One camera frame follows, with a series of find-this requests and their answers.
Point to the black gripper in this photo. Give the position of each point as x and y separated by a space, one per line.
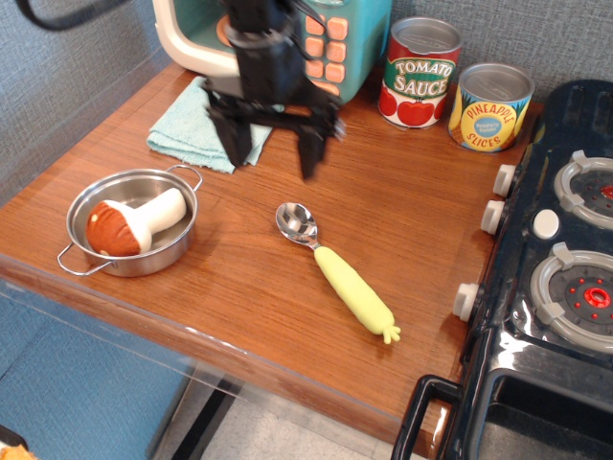
272 89

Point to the light blue towel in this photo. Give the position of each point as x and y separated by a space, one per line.
186 132

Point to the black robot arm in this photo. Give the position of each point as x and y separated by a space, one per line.
252 23

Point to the teal toy microwave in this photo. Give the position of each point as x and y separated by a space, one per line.
344 45

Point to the small steel pot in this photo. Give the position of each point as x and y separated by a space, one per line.
132 188

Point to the tomato sauce can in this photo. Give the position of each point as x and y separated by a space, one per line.
421 61

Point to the plush brown mushroom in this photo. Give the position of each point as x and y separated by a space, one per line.
115 229

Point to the pineapple slices can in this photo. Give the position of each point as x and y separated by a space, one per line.
491 102

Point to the white stove knob middle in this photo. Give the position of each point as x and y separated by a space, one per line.
492 216

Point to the white stove knob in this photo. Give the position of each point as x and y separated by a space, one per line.
492 216
464 301
503 180

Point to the white stove knob top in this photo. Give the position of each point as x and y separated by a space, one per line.
503 180

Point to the white stove knob bottom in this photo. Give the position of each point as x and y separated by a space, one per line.
464 301

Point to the black toy stove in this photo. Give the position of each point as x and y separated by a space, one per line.
536 378

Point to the spoon with yellow-green handle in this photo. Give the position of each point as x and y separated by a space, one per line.
298 225

